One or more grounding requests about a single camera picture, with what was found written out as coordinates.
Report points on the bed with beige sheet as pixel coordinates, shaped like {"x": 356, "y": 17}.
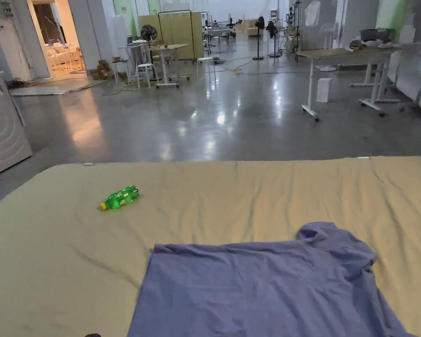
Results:
{"x": 231, "y": 196}

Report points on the green plastic bottle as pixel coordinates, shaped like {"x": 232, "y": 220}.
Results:
{"x": 121, "y": 198}

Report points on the blue shirt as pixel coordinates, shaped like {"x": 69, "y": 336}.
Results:
{"x": 252, "y": 288}

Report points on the white box on floor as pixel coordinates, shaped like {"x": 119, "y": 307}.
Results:
{"x": 324, "y": 90}

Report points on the black clothes rack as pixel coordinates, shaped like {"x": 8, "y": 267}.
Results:
{"x": 177, "y": 31}

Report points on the black standing fan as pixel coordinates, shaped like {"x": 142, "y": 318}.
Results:
{"x": 148, "y": 34}
{"x": 259, "y": 35}

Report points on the pile of cardboard boxes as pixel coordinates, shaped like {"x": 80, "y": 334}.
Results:
{"x": 103, "y": 70}

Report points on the white standing fan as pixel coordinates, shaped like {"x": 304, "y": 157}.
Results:
{"x": 328, "y": 38}

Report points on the white washing machine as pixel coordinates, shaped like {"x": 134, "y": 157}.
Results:
{"x": 1, "y": 123}

